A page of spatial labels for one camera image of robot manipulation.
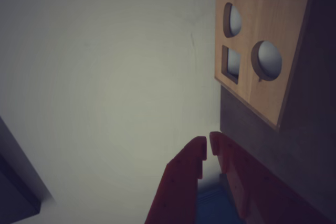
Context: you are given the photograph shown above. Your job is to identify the wooden shape sorter box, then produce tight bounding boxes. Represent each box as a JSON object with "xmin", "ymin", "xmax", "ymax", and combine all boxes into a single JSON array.
[
  {"xmin": 219, "ymin": 0, "xmax": 336, "ymax": 222},
  {"xmin": 214, "ymin": 0, "xmax": 336, "ymax": 141}
]

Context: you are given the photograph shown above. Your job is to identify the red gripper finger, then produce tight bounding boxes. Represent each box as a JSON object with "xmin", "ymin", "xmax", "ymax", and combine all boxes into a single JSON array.
[
  {"xmin": 144, "ymin": 136, "xmax": 207, "ymax": 224},
  {"xmin": 209, "ymin": 131, "xmax": 336, "ymax": 224}
]

